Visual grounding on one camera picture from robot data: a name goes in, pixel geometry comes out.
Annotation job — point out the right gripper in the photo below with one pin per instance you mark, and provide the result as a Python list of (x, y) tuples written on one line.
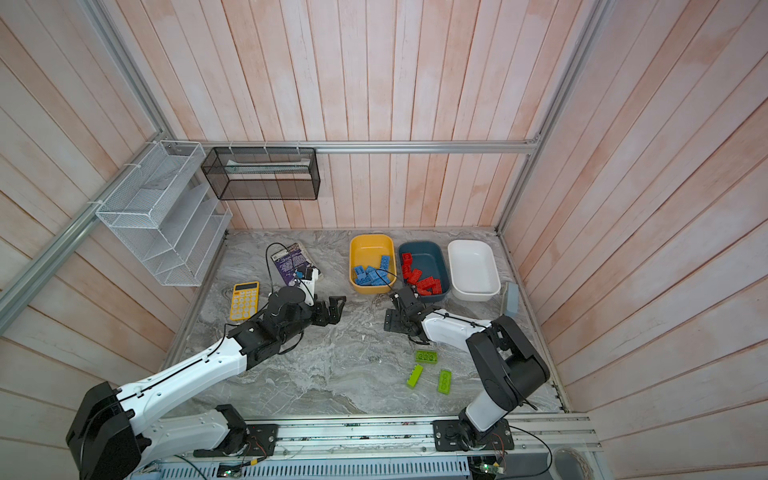
[(391, 320)]

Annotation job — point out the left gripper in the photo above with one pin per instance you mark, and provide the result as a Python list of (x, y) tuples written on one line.
[(323, 319)]

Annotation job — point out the green lego brick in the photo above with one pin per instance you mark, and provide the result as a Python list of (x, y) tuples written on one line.
[(444, 382), (414, 376), (426, 357)]

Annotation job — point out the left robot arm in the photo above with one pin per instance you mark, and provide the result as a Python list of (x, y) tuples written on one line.
[(117, 431)]

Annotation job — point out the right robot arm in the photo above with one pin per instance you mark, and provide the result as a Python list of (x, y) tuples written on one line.
[(509, 366)]

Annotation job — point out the teal plastic bin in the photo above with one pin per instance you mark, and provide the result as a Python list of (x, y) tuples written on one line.
[(427, 257)]

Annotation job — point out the purple paperback book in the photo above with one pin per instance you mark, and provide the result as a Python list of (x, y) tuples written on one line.
[(294, 264)]

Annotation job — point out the yellow plastic bin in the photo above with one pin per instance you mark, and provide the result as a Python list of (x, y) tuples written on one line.
[(366, 250)]

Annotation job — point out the yellow calculator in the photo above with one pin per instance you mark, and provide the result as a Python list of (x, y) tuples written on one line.
[(244, 301)]

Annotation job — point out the white plastic bin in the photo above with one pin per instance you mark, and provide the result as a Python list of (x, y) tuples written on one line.
[(473, 270)]

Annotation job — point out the grey stapler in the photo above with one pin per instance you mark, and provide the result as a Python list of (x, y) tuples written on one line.
[(511, 300)]

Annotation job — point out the black mesh basket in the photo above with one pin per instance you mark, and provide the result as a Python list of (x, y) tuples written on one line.
[(262, 173)]

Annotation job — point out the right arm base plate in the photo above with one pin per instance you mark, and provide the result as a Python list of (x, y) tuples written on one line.
[(455, 435)]

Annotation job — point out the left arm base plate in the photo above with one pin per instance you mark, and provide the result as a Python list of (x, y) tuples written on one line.
[(255, 440)]

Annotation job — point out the white wire shelf rack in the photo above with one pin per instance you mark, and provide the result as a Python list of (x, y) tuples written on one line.
[(172, 224)]

